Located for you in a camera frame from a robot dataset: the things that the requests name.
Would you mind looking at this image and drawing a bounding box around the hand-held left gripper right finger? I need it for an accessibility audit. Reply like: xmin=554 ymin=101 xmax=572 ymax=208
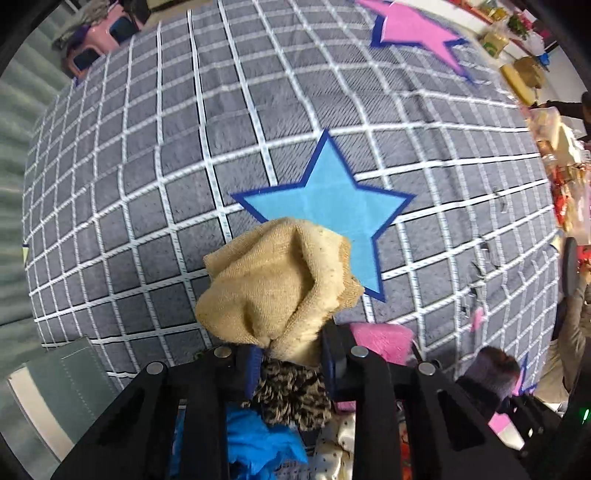
xmin=321 ymin=324 xmax=532 ymax=480

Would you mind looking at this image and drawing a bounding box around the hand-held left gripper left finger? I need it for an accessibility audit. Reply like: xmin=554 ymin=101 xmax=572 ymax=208
xmin=51 ymin=345 xmax=265 ymax=480

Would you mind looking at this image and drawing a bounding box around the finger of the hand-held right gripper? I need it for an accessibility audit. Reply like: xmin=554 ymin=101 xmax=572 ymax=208
xmin=455 ymin=376 xmax=513 ymax=422

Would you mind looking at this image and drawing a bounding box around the purple striped knit hat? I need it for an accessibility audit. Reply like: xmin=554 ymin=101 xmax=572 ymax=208
xmin=455 ymin=346 xmax=522 ymax=402

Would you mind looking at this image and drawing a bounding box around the leopard print cloth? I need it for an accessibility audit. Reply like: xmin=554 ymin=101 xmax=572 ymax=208
xmin=240 ymin=357 xmax=333 ymax=432

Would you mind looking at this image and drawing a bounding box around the pink foam block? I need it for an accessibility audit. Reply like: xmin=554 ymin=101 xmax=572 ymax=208
xmin=348 ymin=322 xmax=415 ymax=367

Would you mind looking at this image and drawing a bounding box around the large blue cloth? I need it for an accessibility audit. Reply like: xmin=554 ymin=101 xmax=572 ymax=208
xmin=171 ymin=408 xmax=310 ymax=480

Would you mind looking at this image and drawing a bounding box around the beige knit cloth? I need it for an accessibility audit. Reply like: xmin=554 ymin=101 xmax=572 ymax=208
xmin=195 ymin=217 xmax=365 ymax=367

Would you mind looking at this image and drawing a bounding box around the white box with grey rim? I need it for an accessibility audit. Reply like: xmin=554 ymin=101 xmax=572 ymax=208
xmin=7 ymin=336 xmax=122 ymax=462

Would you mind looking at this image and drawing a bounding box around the person's right forearm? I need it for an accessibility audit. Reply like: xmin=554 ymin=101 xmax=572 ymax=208
xmin=549 ymin=277 xmax=591 ymax=403

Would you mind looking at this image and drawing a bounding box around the white polka dot cloth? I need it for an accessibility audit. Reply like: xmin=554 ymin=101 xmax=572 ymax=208
xmin=314 ymin=411 xmax=358 ymax=480

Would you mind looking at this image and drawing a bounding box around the row of colourful packets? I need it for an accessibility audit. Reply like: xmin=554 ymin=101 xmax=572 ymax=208
xmin=524 ymin=105 xmax=591 ymax=232

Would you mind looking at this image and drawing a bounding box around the yellow cylinder object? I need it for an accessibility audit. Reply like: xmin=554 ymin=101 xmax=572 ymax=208
xmin=501 ymin=64 xmax=536 ymax=104

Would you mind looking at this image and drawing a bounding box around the pale green curtain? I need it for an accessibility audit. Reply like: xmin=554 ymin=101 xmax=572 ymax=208
xmin=0 ymin=14 xmax=81 ymax=335

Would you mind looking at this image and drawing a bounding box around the tan woven basket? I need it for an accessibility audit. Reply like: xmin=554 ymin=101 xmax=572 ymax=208
xmin=513 ymin=55 xmax=546 ymax=88

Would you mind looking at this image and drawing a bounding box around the pink plastic stool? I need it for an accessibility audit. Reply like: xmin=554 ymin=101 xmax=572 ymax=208
xmin=65 ymin=13 xmax=139 ymax=79

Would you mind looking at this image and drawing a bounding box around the red flower plant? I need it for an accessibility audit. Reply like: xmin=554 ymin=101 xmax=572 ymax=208
xmin=507 ymin=13 xmax=532 ymax=40

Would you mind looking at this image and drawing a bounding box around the red edged shelf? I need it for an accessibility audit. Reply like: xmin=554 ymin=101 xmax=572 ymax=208
xmin=455 ymin=0 xmax=509 ymax=29

